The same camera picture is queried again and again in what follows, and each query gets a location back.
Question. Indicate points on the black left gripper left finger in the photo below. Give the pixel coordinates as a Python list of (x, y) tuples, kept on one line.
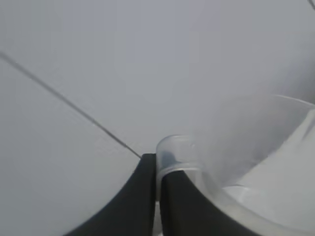
[(133, 206)]

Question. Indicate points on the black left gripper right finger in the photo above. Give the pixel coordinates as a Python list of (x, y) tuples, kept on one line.
[(182, 211)]

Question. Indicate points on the translucent plastic measuring cup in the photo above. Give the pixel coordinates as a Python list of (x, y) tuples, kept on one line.
[(176, 145)]

